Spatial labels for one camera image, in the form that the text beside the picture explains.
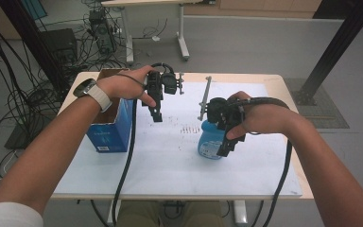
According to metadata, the tangle of black cables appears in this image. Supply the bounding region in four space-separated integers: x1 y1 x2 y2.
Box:
0 0 127 178

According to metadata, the person's left hand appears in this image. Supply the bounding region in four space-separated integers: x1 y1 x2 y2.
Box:
96 65 157 109

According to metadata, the person's right hand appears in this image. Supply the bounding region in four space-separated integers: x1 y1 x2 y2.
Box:
226 91 299 141

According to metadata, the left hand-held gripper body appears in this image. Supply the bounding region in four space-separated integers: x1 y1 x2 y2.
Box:
141 61 185 109

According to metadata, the person's white sleeve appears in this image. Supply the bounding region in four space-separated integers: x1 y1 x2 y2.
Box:
0 201 44 227

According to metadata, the white table mat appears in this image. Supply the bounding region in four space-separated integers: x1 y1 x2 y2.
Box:
53 81 303 197

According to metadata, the wristwatch with beige band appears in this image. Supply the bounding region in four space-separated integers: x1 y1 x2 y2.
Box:
73 78 113 114

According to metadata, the black computer tower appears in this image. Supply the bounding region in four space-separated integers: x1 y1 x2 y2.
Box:
88 9 117 56

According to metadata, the black box on floor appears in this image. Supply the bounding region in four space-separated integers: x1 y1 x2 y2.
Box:
41 28 78 64

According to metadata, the white table leg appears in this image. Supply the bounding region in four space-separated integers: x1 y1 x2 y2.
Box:
233 200 249 226
107 200 122 226

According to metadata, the wooden cabinet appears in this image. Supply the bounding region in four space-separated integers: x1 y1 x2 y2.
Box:
183 0 324 19

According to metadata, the black metal stand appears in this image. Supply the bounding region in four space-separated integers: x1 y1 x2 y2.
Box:
291 0 363 107
0 0 72 96

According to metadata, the white desk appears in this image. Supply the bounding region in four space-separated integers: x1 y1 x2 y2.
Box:
101 0 216 65

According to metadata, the blue cardboard box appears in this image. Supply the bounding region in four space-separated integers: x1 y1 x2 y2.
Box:
86 68 135 154

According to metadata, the blue bottle with white cap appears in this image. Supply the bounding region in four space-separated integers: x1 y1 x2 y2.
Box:
197 119 227 161

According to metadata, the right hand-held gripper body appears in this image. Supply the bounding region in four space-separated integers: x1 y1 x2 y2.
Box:
198 76 246 131

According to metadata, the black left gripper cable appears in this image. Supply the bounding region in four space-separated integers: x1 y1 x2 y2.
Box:
112 98 139 227

